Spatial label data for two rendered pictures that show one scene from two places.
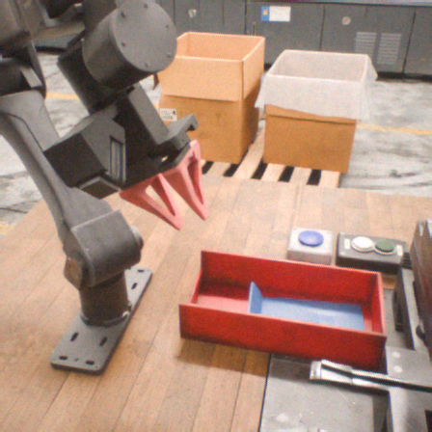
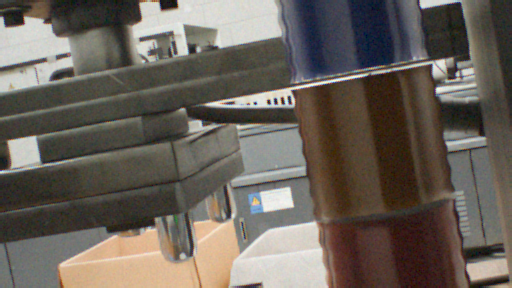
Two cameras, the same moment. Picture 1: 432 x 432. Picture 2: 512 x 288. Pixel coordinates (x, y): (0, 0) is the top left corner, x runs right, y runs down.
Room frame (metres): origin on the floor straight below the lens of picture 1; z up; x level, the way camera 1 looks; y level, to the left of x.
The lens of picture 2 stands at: (-0.24, -0.26, 1.15)
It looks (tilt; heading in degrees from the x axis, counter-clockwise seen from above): 3 degrees down; 357
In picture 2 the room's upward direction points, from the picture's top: 11 degrees counter-clockwise
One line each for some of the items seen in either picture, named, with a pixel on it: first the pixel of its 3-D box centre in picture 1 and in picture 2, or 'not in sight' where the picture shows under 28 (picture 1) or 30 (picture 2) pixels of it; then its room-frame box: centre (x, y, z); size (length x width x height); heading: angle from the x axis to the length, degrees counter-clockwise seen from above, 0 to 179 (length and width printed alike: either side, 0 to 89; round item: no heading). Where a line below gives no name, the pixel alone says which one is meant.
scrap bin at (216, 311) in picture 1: (282, 304); not in sight; (0.49, -0.09, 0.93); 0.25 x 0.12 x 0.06; 78
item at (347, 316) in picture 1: (306, 311); not in sight; (0.48, -0.12, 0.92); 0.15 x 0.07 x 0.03; 82
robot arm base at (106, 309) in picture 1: (103, 293); not in sight; (0.50, 0.15, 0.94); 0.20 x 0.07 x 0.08; 168
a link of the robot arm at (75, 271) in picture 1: (103, 256); not in sight; (0.49, 0.14, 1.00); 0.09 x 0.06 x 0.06; 133
